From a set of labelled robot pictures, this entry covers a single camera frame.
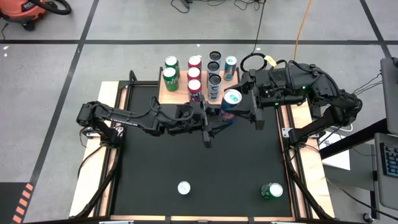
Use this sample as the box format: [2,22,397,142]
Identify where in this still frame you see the red Fanta can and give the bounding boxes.
[187,55,202,71]
[187,67,201,81]
[187,78,203,103]

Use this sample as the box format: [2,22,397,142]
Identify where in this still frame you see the black desk support bar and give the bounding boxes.
[319,118,389,160]

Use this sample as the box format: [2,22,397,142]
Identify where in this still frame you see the black keyboard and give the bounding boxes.
[379,142,398,179]

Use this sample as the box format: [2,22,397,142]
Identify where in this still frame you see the black hanging looped cable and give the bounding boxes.
[241,0,268,73]

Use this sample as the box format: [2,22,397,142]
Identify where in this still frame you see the grey desk with black legs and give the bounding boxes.
[379,57,398,135]

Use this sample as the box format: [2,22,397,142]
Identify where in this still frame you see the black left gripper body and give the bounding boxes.
[186,102,208,133]

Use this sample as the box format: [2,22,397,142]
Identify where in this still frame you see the wooden shelf with black legs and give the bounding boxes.
[157,67,242,106]

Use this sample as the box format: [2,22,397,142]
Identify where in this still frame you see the yellow cable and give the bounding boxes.
[292,0,313,62]

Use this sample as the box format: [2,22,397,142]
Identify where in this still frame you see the black floor cable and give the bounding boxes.
[170,0,195,14]

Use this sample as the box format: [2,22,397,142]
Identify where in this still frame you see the blue silver Red Bull can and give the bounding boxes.
[223,55,238,82]
[177,180,192,196]
[219,89,243,125]

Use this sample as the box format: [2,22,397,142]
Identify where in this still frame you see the black hazard-striped floor mat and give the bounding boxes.
[0,182,35,224]

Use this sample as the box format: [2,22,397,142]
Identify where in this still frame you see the white paper sheet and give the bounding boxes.
[320,130,352,171]

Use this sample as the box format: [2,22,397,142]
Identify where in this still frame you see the wooden side board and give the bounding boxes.
[68,81,131,218]
[285,102,336,218]

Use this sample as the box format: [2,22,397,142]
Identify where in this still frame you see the grey keyboard desk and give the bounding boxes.
[374,132,398,212]

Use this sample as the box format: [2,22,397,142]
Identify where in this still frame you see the orange shop vacuum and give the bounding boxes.
[0,0,72,32]

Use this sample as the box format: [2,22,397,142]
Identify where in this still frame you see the green Sprite can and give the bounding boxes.
[164,55,180,78]
[260,182,284,200]
[162,67,180,92]

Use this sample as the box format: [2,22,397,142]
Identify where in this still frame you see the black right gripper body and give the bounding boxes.
[254,70,284,108]

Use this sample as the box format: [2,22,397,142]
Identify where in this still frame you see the black aluminium table frame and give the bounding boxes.
[74,70,335,224]

